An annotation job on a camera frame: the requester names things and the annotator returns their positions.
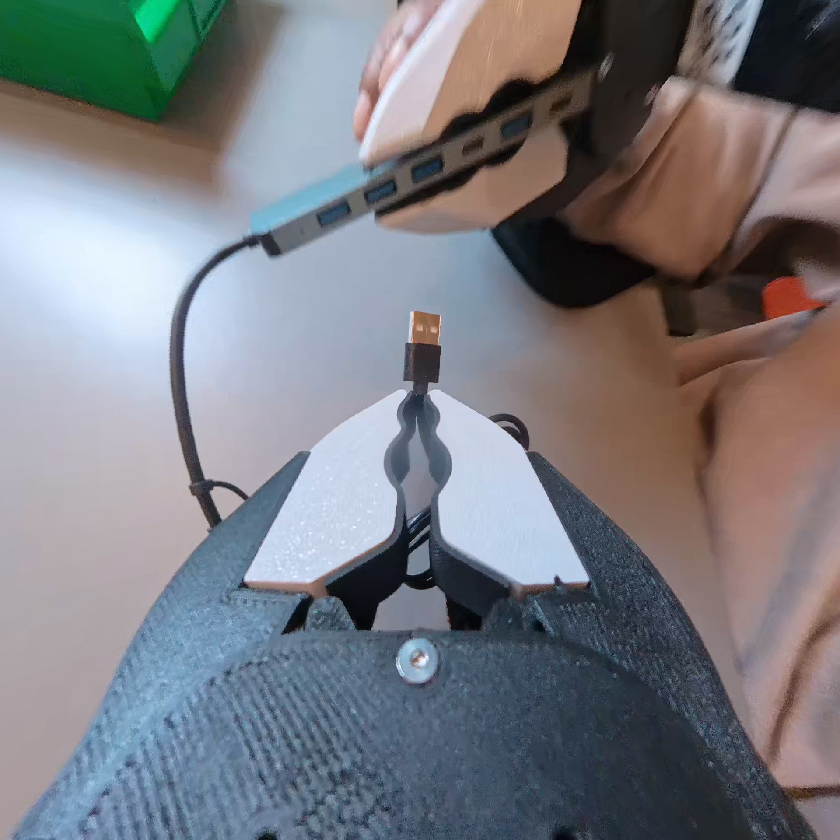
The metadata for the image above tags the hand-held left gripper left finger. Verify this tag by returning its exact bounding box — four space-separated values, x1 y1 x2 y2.
243 389 418 632

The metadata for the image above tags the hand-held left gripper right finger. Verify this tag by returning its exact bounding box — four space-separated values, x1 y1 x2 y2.
419 389 592 630

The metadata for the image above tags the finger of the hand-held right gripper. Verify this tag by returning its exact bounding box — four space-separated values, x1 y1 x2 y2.
357 0 598 166
375 123 575 235

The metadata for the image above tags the black usb cable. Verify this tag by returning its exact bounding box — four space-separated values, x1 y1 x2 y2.
399 310 531 593

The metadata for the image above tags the grey usb hub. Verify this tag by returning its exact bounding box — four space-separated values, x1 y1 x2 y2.
251 66 601 258

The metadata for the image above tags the black braided hub cable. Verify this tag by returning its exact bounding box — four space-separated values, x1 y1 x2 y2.
169 233 266 534

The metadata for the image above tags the person's right forearm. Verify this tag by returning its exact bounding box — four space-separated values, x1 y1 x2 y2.
564 77 840 283

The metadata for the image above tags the person's right hand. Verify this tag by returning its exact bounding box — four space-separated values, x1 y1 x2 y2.
353 0 460 142

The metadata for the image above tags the orange object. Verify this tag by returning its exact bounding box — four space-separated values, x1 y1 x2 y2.
761 276 826 322

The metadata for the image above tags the green plastic bin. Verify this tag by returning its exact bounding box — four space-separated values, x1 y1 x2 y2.
0 0 231 124

